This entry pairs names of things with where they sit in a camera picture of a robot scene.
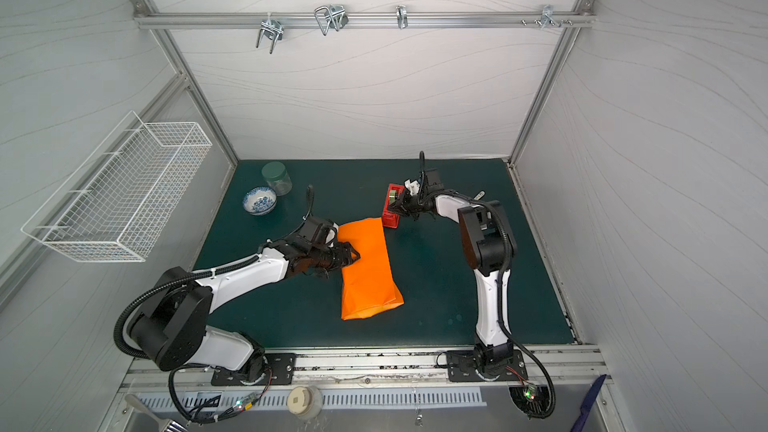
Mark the orange wrapping paper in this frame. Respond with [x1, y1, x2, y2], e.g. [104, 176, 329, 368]
[339, 218, 404, 321]

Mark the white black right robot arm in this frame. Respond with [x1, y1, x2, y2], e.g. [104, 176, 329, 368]
[386, 189, 516, 381]

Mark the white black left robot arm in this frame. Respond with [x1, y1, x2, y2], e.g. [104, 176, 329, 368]
[113, 240, 361, 383]

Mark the red tape dispenser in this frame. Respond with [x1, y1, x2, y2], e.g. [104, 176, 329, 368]
[381, 184, 404, 229]

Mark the blue white ceramic bowl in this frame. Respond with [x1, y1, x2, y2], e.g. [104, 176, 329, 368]
[242, 186, 277, 216]

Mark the green lidded glass jar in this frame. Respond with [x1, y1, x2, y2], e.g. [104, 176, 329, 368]
[261, 161, 293, 196]

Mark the round white puck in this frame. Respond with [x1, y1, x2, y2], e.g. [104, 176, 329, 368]
[286, 386, 323, 421]

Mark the metal u-bolt clamp middle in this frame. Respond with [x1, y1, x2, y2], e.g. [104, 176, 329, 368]
[314, 4, 349, 36]

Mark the metal u-bolt clamp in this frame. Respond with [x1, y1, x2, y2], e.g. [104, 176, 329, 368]
[256, 16, 284, 54]
[314, 4, 349, 36]

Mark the metal u-bolt clamp left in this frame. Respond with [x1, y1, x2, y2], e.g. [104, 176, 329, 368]
[256, 16, 284, 54]

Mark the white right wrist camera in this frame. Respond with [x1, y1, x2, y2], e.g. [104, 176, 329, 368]
[404, 180, 420, 196]

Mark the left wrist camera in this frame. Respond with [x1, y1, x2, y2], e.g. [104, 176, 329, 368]
[299, 215, 338, 245]

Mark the white wire basket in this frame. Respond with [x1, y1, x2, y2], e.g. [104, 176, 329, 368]
[21, 111, 212, 263]

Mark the metal ring clamp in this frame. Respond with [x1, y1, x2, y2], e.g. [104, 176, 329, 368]
[395, 5, 408, 30]

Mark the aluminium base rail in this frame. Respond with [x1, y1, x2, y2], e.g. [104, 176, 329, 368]
[119, 344, 610, 388]

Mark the metal bracket clamp right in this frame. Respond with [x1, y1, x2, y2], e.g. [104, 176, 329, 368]
[520, 5, 572, 29]

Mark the blue handled tool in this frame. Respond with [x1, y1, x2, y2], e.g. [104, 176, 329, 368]
[570, 374, 607, 432]

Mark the aluminium cross rail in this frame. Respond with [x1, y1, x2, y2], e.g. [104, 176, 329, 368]
[134, 8, 597, 31]

